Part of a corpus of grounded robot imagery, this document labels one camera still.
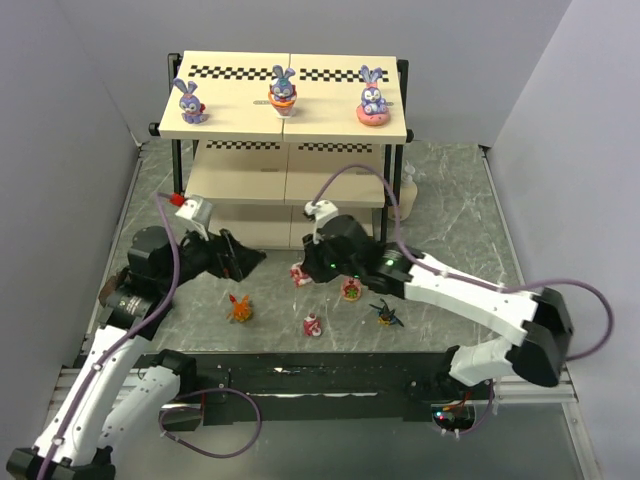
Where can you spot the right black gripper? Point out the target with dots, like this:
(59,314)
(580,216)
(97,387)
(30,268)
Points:
(316,261)

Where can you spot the purple bunny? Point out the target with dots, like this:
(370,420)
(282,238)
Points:
(373,109)
(282,92)
(193,110)

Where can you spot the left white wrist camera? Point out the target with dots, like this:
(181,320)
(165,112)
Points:
(196,214)

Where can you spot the cream pump bottle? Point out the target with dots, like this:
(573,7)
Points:
(408,191)

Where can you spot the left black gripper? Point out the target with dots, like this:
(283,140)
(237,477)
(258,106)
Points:
(228,258)

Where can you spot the strawberry cake slice toy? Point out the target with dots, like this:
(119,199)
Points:
(299,277)

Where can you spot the black dragon toy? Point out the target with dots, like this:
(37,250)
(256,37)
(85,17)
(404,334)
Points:
(386,315)

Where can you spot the orange fox toy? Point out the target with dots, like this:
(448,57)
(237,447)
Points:
(241,309)

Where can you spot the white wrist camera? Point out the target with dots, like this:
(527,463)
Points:
(196,214)
(320,213)

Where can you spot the beige three-tier shelf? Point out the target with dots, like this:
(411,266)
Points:
(259,170)

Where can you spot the green and brown plush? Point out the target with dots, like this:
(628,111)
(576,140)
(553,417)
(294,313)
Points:
(114,282)

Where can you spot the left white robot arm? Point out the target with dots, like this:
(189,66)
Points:
(88,434)

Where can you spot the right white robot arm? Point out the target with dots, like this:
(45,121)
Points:
(533,330)

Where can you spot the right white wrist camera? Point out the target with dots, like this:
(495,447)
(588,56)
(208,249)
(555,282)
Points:
(320,213)

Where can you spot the pink strawberry tart toy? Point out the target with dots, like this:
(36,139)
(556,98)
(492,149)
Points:
(351,289)

